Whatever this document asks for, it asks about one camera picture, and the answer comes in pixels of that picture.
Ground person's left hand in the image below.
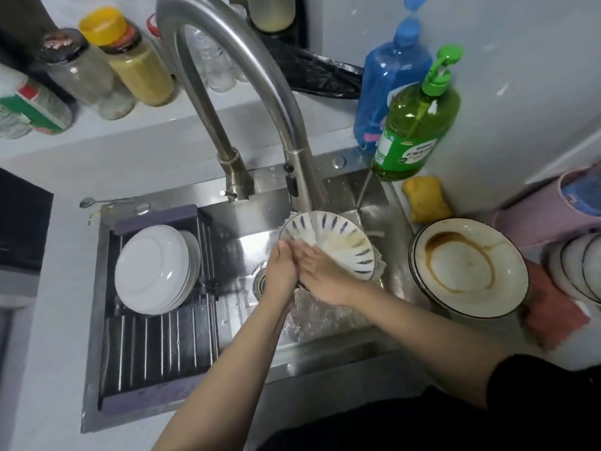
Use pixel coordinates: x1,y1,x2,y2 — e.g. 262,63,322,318
263,239,301,302

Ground person's right hand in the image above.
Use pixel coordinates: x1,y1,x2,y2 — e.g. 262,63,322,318
290,240,363,308

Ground white bowl with blue stripes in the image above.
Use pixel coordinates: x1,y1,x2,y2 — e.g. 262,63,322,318
280,210,387,282

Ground person's left forearm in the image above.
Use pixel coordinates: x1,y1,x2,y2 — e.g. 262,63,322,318
152,294,295,451

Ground person's right forearm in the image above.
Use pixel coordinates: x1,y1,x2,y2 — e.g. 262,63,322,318
347,283,513,410

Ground steel sink drain strainer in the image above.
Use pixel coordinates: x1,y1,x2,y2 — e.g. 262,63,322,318
252,262,270,299

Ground stainless steel sink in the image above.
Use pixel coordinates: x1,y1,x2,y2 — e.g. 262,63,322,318
81,147,434,434

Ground small white plate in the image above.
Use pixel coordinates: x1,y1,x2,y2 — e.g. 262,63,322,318
177,229,203,307

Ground yellow sponge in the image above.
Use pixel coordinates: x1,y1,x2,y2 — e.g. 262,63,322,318
401,176,454,225

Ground large white plate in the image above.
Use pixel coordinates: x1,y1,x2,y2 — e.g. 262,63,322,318
114,224,192,315

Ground white plate with brown stain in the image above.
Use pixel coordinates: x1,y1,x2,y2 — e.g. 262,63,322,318
408,218,530,320

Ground green pump dish soap bottle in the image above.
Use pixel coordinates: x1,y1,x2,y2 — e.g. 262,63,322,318
371,44,465,183

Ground dark roll-up drying rack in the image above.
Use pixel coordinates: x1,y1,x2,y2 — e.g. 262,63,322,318
97,204,221,412

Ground steel gooseneck faucet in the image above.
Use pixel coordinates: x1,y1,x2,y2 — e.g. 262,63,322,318
155,0,329,215

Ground black plastic bag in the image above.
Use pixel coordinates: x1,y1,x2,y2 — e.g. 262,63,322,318
262,34,365,100

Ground blue pump soap bottle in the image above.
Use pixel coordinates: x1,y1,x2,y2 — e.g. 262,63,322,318
352,0,434,153

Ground clear plastic bottle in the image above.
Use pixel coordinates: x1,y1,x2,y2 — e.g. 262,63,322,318
185,23,237,94

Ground pink container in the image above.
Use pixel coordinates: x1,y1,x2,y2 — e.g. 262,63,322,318
492,163,601,250

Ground jar with yellow lid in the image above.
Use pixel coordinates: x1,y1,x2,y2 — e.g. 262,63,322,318
78,6,177,108

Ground pale cylindrical container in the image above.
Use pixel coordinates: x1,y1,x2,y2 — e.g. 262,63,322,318
246,0,297,34

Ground pink cloth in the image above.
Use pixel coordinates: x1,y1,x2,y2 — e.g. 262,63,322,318
518,260,591,351

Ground black stovetop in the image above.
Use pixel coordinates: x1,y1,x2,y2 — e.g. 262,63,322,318
0,167,54,277

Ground clear jar with black lid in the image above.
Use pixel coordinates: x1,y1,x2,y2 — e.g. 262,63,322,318
37,27,137,121

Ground stack of dark-rimmed white plates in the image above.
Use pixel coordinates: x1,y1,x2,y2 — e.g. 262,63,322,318
546,232,601,307

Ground person's black sleeve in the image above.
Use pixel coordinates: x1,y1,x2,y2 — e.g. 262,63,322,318
256,354,601,451

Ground green and white container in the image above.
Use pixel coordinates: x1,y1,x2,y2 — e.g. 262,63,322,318
0,63,74,136

